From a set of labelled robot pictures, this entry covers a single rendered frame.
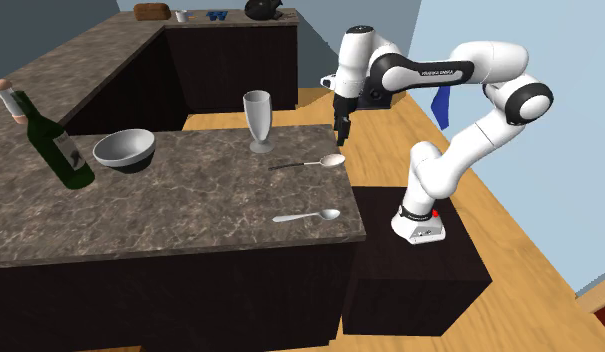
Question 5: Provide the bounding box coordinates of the grey bowl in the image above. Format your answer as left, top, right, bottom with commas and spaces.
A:
92, 128, 157, 175

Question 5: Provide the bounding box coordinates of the green wine bottle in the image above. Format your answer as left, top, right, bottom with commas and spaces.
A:
14, 90, 96, 191

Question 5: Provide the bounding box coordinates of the white shaker with tan ends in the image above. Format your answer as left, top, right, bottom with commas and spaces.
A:
0, 78, 29, 126

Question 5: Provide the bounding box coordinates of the spoon with dark handle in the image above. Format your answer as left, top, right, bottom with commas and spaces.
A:
267, 153, 347, 172

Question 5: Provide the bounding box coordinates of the dark kitchen counter cabinet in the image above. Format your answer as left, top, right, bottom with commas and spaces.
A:
0, 8, 368, 352

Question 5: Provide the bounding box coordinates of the brown bread loaf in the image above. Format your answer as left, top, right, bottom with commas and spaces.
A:
133, 2, 173, 22

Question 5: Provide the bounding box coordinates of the grey footed glass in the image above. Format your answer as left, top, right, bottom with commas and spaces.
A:
242, 89, 277, 155

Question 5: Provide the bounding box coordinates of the dark robot stand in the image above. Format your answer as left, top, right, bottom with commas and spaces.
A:
341, 186, 494, 338

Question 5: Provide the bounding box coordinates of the silver spoon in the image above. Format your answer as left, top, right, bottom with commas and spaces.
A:
271, 208, 342, 224

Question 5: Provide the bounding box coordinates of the black teapot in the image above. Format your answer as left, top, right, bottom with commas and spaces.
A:
243, 0, 285, 22

